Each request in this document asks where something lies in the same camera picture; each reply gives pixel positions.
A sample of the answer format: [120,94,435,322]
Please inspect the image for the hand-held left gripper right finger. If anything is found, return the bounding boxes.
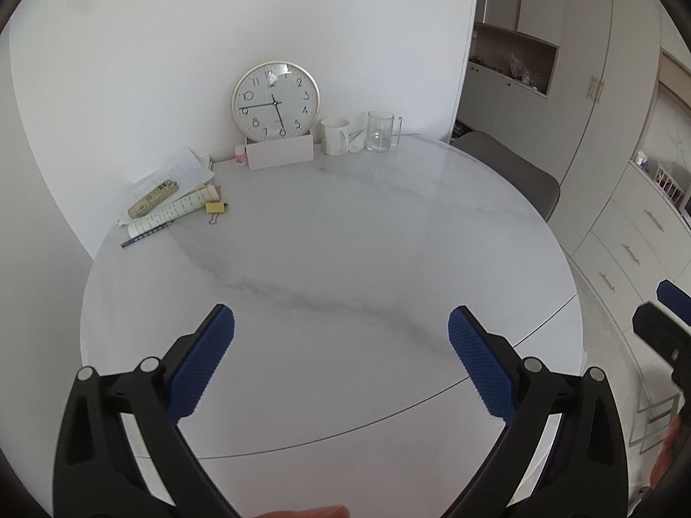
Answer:
[440,306,630,518]

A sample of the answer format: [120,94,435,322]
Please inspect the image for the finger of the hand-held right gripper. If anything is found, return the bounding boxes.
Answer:
[657,279,691,330]
[633,302,691,374]

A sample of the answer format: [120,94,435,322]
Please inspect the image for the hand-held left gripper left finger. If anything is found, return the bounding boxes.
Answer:
[52,303,241,518]

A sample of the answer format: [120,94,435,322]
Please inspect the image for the person's right hand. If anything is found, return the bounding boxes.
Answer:
[649,420,684,487]

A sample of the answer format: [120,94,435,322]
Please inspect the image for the beige drawer unit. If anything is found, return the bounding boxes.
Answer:
[571,161,691,311]

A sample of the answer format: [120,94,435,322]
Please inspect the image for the blue pen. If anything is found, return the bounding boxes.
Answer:
[121,221,177,250]

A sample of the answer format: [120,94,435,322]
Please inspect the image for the rolled lined paper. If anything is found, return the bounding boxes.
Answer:
[127,183,219,239]

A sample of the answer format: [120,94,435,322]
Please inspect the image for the gold patterned phone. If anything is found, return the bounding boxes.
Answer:
[128,179,179,220]

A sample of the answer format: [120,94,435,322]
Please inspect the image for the grey chair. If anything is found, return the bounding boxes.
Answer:
[450,130,561,222]

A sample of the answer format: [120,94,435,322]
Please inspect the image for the white paper sheets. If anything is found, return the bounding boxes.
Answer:
[116,147,217,227]

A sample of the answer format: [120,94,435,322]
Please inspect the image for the white folded card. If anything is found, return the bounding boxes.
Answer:
[245,134,315,172]

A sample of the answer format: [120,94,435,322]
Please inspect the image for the glass mug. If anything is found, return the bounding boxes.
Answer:
[366,110,404,152]

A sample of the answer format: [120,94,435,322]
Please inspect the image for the white ceramic mug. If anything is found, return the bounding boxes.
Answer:
[320,117,352,156]

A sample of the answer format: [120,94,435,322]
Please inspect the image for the tall beige cabinet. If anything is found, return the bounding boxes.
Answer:
[456,0,666,249]

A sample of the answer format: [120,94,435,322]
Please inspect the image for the clutter in cabinet niche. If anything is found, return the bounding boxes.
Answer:
[469,53,547,94]

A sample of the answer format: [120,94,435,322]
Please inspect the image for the white wire rack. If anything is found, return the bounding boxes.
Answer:
[650,164,688,204]

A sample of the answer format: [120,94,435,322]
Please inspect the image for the round wall clock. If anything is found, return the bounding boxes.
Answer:
[232,60,320,144]

